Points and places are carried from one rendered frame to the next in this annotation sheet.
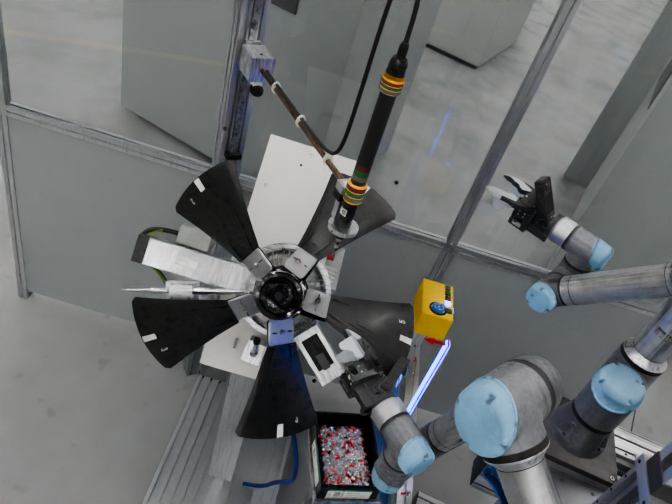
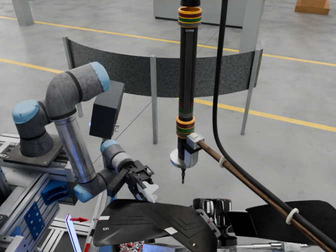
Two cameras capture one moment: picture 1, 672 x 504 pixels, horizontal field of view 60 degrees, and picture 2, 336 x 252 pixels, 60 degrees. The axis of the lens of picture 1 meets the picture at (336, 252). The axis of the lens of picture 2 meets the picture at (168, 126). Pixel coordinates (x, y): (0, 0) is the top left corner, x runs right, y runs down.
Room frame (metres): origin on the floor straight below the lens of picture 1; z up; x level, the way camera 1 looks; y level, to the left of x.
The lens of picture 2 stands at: (1.62, 0.00, 1.93)
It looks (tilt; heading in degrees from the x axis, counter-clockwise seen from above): 35 degrees down; 184
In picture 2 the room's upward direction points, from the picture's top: straight up
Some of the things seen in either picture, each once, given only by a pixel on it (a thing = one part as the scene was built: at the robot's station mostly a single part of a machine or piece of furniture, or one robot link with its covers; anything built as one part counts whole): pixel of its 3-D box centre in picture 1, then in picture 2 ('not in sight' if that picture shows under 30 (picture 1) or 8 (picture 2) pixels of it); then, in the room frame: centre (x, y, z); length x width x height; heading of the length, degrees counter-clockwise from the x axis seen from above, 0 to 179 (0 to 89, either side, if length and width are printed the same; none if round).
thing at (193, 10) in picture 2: (391, 84); (189, 17); (1.05, 0.00, 1.78); 0.04 x 0.04 x 0.03
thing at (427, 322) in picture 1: (432, 310); not in sight; (1.37, -0.34, 1.02); 0.16 x 0.10 x 0.11; 3
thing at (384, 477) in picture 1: (397, 464); (113, 173); (0.76, -0.28, 1.08); 0.11 x 0.08 x 0.11; 141
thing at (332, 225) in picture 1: (346, 208); (187, 146); (1.06, 0.01, 1.48); 0.09 x 0.07 x 0.10; 38
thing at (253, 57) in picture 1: (256, 62); not in sight; (1.55, 0.39, 1.52); 0.10 x 0.07 x 0.08; 38
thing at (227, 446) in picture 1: (235, 417); not in sight; (1.15, 0.14, 0.46); 0.09 x 0.04 x 0.91; 93
